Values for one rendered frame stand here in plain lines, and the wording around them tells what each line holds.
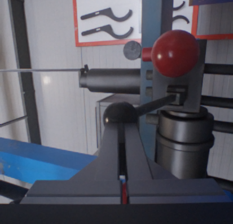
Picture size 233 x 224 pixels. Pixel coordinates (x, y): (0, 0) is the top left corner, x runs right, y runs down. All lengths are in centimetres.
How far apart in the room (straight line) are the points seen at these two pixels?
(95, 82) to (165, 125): 26
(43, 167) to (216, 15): 217
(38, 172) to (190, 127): 96
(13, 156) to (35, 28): 230
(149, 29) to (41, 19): 274
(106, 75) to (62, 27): 238
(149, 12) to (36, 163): 96
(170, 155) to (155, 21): 29
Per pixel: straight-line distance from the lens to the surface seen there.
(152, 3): 45
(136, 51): 44
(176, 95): 28
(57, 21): 290
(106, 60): 244
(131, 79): 47
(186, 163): 36
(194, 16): 225
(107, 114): 16
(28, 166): 117
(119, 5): 243
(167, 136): 35
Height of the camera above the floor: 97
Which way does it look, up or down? 20 degrees up
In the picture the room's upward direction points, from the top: 86 degrees counter-clockwise
